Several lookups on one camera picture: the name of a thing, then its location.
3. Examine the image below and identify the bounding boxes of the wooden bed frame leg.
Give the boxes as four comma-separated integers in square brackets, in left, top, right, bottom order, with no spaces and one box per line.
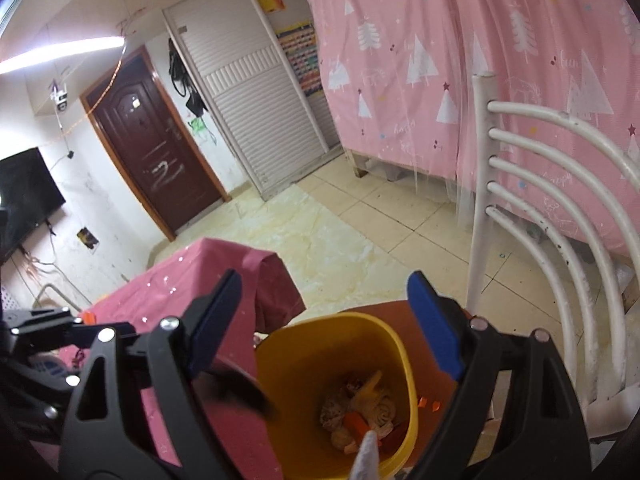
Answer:
[345,147,372,179]

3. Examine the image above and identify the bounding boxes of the brown door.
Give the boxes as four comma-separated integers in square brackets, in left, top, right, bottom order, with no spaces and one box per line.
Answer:
[80,45,228,241]

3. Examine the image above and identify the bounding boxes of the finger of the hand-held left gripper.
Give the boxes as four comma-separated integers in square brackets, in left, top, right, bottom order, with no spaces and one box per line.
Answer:
[20,360,83,423]
[5,307,138,353]

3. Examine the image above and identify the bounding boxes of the person's right hand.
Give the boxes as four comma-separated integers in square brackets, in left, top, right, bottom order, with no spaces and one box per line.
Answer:
[350,430,382,480]

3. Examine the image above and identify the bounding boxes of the hanging black bags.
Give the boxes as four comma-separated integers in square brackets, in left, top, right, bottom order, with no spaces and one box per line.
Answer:
[167,37,206,116]

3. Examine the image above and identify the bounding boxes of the ceiling light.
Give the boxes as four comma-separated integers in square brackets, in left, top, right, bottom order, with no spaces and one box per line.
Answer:
[0,35,126,75]

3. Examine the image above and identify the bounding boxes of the colourful grid wall poster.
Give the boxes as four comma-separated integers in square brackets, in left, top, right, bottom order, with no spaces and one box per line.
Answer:
[275,20,323,96]

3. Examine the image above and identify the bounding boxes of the loose wall cables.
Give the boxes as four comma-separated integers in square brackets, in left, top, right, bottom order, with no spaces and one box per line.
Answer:
[20,245,93,307]

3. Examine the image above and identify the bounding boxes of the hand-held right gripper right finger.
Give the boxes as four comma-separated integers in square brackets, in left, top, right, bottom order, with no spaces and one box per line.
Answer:
[400,270,593,480]

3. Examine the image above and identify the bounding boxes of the pink tablecloth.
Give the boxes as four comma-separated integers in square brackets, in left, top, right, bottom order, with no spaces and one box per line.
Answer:
[50,237,306,468]

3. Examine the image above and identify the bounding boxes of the white tissue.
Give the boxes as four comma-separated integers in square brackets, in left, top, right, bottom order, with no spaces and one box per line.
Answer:
[320,392,398,443]

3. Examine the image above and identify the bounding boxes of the black television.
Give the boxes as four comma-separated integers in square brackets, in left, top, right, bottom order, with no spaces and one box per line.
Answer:
[0,147,67,263]

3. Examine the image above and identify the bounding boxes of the orange wrapper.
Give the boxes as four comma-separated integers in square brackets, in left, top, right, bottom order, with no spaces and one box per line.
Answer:
[345,412,382,450]

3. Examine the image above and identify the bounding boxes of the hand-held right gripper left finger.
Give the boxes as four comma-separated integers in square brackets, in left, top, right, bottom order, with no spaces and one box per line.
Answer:
[59,269,281,480]

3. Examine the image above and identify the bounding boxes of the white louvered wardrobe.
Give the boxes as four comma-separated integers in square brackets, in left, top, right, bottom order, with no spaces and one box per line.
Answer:
[162,0,346,201]

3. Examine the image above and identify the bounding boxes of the white metal chair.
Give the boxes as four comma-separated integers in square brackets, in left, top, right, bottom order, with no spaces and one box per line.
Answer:
[467,72,640,441]

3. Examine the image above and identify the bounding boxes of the pink printed bed curtain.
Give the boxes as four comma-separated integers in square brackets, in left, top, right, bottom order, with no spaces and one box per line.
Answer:
[302,0,640,258]

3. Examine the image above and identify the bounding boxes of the yellow plastic bucket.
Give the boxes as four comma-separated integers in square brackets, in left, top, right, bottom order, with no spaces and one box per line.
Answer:
[255,312,418,478]

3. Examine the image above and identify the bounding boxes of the brown stool seat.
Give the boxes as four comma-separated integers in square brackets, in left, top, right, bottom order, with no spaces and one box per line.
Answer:
[345,300,473,461]

